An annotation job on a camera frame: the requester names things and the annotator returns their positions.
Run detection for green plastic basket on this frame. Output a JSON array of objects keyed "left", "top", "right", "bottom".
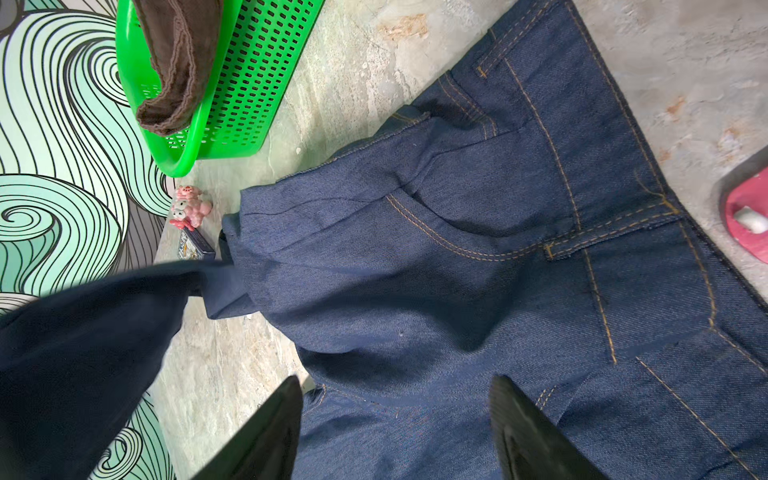
[{"left": 143, "top": 1, "right": 323, "bottom": 178}]

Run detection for blue playing card box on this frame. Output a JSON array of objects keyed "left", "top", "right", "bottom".
[{"left": 177, "top": 228, "right": 216, "bottom": 261}]

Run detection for pink flat object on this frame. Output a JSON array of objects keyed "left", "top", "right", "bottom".
[{"left": 724, "top": 168, "right": 767, "bottom": 263}]

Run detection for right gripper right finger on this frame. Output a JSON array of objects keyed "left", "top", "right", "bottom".
[{"left": 489, "top": 375, "right": 605, "bottom": 480}]

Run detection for pink plush toy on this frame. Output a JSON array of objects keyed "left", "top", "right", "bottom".
[{"left": 170, "top": 185, "right": 213, "bottom": 231}]

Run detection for brown folded trousers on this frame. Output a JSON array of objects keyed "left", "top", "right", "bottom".
[{"left": 134, "top": 0, "right": 223, "bottom": 137}]

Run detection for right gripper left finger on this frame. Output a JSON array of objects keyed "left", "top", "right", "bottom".
[{"left": 195, "top": 375, "right": 303, "bottom": 480}]

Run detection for dark blue denim jeans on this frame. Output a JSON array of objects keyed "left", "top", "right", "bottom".
[{"left": 1, "top": 1, "right": 767, "bottom": 479}]

